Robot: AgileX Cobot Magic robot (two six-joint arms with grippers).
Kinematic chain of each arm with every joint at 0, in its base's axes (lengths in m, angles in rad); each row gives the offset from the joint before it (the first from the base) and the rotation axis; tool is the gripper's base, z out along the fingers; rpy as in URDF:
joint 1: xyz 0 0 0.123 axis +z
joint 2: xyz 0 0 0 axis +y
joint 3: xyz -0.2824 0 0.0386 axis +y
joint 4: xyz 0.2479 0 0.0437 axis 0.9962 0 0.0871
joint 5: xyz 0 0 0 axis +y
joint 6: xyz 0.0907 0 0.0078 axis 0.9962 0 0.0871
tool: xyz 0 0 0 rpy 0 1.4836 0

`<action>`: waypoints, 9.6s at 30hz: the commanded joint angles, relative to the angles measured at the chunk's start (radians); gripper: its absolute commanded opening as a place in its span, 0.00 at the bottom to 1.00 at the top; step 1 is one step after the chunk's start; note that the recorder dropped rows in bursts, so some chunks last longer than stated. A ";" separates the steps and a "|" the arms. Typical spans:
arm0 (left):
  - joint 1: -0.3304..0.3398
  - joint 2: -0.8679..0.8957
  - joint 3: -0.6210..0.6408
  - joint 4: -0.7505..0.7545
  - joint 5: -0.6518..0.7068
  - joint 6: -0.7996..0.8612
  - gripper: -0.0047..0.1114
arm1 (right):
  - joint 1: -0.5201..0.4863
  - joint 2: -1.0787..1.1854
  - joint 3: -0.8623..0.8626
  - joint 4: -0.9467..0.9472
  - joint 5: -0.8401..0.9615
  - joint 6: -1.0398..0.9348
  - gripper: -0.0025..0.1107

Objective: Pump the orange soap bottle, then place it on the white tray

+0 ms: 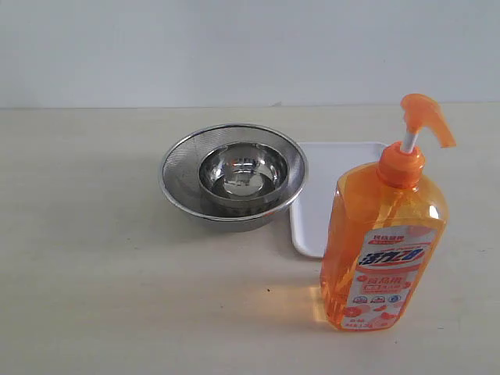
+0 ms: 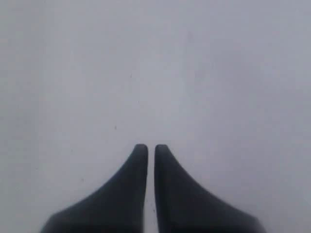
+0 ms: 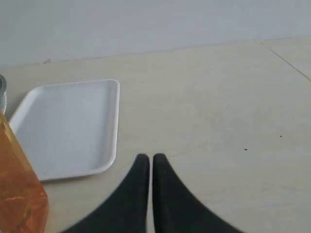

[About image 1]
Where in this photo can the small stainless steel bowl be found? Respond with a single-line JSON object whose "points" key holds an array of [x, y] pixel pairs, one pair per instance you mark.
{"points": [[243, 175]]}

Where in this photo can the large steel strainer basin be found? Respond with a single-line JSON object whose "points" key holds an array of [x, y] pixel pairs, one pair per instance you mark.
{"points": [[178, 176]]}

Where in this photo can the white plastic tray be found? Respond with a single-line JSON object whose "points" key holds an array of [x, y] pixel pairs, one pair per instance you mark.
{"points": [[310, 212]]}

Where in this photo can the orange dish soap pump bottle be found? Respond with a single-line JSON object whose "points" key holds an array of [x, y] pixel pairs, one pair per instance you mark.
{"points": [[386, 221]]}

